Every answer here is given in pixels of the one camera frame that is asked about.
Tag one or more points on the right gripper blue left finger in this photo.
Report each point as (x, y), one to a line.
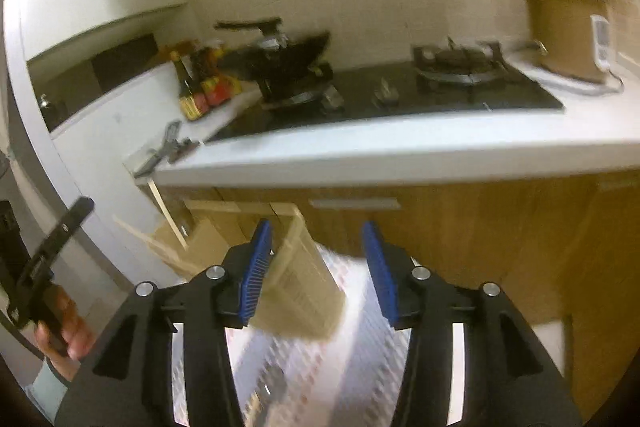
(222, 297)

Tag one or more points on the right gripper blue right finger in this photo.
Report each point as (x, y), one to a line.
(413, 297)

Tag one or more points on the metal spoon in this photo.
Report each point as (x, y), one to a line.
(270, 391)

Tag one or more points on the person's left hand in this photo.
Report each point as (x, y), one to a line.
(74, 330)

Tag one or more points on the beige plastic utensil basket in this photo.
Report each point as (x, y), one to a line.
(299, 297)

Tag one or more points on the striped woven cloth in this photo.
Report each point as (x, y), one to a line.
(351, 379)

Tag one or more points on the wooden lower cabinets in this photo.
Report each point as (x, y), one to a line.
(561, 248)

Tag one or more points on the sauce bottles cluster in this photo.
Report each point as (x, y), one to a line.
(202, 84)

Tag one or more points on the black gas stove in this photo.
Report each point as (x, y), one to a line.
(438, 79)

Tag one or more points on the black wok with lid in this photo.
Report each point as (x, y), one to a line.
(283, 64)

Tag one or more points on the brown rice cooker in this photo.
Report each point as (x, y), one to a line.
(575, 35)

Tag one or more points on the white refrigerator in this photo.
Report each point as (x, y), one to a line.
(91, 101)

